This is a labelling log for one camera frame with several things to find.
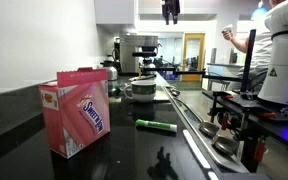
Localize silver coffee machine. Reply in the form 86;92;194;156
118;33;160;75

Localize white handheld object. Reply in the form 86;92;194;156
221;23;234;34

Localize silver stove knob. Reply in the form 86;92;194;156
211;134;240;157
169;87;182;98
198;121;221;138

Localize yellow framed door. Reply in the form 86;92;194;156
181;32;206;83

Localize blue hanging lamp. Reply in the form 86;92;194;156
250;0;269;21

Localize black horizontal stand bar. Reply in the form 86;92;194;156
140;67;246;83

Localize person's hand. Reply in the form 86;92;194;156
222;29;235;42

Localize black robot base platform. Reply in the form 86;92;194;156
202;89;288;154

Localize person in white shirt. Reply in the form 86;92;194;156
227;0;287;93

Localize white and green mug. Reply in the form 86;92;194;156
122;79;158;103

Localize black and silver kettle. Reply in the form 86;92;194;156
99;54;119;82

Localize person's bare forearm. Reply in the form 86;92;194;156
229;33;252;55

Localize black clamp mount frame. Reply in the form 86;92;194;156
209;90;256;141

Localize black glass-top stove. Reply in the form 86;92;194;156
162;84;252;175

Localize pink sweetener box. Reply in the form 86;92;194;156
38;67;112;160

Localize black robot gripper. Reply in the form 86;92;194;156
161;0;181;26

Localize orange clamp handle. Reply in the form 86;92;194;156
220;112;229;132
253;135;267;164
259;112;277;121

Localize black upright pole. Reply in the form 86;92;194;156
239;28;257;95

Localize green and white marker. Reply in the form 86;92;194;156
135;118;178;134

